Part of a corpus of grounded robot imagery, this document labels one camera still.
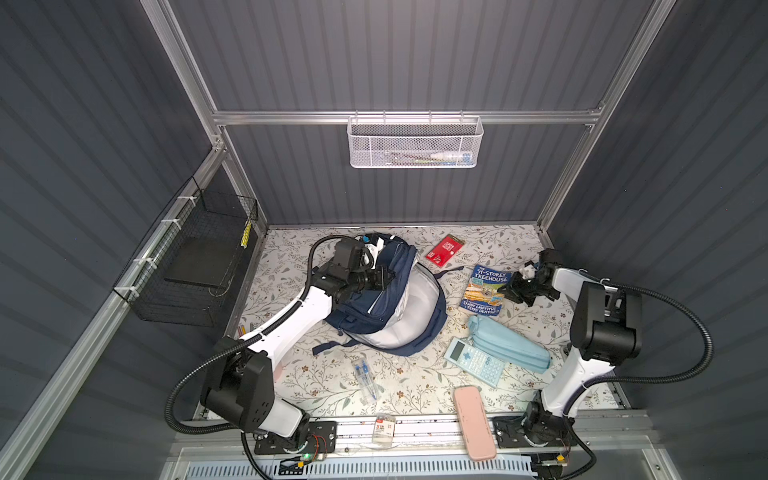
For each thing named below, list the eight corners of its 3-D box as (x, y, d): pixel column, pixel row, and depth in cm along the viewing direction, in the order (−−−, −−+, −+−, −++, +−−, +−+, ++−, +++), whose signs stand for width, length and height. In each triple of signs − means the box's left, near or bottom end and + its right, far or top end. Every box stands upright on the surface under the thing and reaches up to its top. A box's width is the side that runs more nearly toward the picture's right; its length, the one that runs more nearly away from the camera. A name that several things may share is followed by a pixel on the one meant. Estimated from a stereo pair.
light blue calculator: (440, 358, 88) (441, 355, 86) (450, 337, 92) (451, 334, 91) (496, 388, 82) (498, 386, 81) (504, 364, 87) (506, 362, 85)
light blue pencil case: (460, 338, 92) (463, 331, 88) (470, 318, 96) (474, 310, 92) (538, 382, 83) (546, 377, 79) (546, 358, 87) (553, 351, 84)
